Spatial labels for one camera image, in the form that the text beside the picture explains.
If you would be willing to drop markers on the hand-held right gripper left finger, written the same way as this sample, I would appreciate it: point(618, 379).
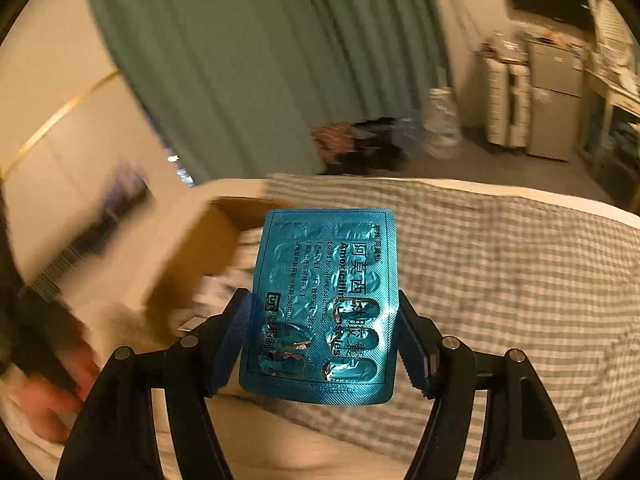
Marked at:
point(235, 340)

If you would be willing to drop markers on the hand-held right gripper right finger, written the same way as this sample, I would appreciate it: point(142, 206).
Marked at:
point(415, 350)

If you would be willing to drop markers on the brown cardboard box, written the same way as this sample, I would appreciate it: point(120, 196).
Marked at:
point(200, 250)

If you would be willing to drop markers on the teal blister pack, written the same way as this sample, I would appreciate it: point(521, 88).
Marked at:
point(310, 270)

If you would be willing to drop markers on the person's left hand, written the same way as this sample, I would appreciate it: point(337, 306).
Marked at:
point(45, 400)

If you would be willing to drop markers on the checked blanket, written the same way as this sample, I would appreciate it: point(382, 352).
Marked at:
point(500, 285)

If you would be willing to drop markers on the black bag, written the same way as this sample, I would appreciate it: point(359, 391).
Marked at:
point(370, 155)

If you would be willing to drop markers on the patterned gift bag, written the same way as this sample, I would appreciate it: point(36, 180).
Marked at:
point(327, 140)

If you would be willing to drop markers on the large clear water jug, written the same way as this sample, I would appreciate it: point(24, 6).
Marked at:
point(442, 125)

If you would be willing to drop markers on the white suitcase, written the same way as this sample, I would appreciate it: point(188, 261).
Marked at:
point(505, 105)

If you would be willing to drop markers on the wide green curtain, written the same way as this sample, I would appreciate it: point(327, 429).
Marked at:
point(250, 60)

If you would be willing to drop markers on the silver refrigerator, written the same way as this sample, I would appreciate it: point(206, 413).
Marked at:
point(555, 105)

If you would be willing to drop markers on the white dressing table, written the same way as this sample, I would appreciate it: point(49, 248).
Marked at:
point(615, 95)

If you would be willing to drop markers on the oval vanity mirror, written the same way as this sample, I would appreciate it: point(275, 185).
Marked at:
point(612, 25)

